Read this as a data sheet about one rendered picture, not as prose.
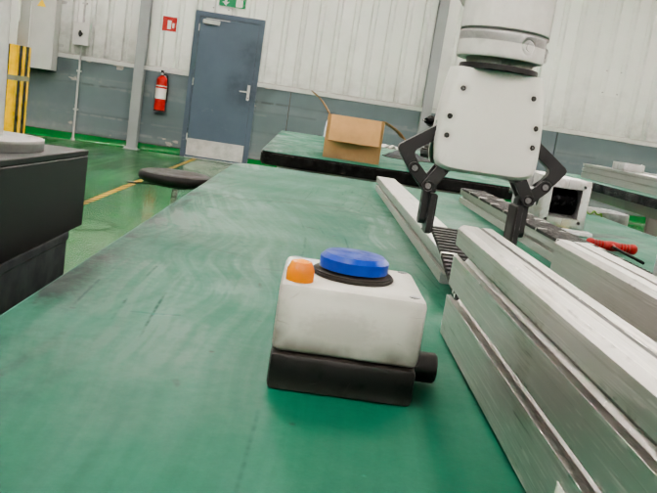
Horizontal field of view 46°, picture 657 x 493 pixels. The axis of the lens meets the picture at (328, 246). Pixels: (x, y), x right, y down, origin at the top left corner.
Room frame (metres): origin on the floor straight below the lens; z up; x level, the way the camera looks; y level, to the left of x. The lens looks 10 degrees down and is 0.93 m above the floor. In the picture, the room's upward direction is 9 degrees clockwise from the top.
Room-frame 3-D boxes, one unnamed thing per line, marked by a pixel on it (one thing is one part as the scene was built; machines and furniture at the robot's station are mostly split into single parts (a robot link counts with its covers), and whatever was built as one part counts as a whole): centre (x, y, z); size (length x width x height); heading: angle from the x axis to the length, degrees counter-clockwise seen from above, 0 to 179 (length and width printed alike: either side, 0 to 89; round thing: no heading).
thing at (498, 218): (1.25, -0.31, 0.79); 0.96 x 0.04 x 0.03; 2
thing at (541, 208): (1.55, -0.43, 0.83); 0.11 x 0.10 x 0.10; 90
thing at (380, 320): (0.44, -0.02, 0.81); 0.10 x 0.08 x 0.06; 92
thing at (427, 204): (0.76, -0.08, 0.86); 0.03 x 0.03 x 0.07; 2
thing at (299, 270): (0.41, 0.01, 0.85); 0.01 x 0.01 x 0.01
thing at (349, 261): (0.44, -0.02, 0.84); 0.04 x 0.04 x 0.02
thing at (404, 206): (1.24, -0.12, 0.79); 0.96 x 0.04 x 0.03; 2
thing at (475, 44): (0.76, -0.14, 1.01); 0.09 x 0.08 x 0.03; 92
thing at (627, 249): (1.16, -0.45, 0.79); 0.16 x 0.08 x 0.02; 178
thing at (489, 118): (0.76, -0.14, 0.95); 0.10 x 0.07 x 0.11; 92
